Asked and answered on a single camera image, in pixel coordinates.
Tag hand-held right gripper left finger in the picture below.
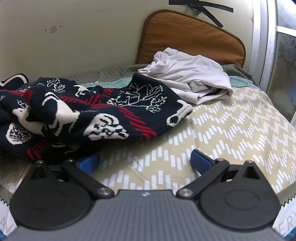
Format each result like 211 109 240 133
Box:
30 154 114 199

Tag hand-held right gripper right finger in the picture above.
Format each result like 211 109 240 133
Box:
176 149 264 200

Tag navy patterned knit sweater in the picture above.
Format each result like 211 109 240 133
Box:
0 72 194 163

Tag beige zigzag bed sheet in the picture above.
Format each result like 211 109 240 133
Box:
0 86 296 209

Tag teal and grey lattice blanket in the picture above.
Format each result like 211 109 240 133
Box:
67 62 263 90

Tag dark garment with white stripe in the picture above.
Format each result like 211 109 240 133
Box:
0 73 29 90

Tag brown cushion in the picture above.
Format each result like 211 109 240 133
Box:
135 10 246 68

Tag black tape strips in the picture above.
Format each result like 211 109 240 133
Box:
168 0 234 28

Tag white window frame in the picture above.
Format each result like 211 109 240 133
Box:
252 0 296 127

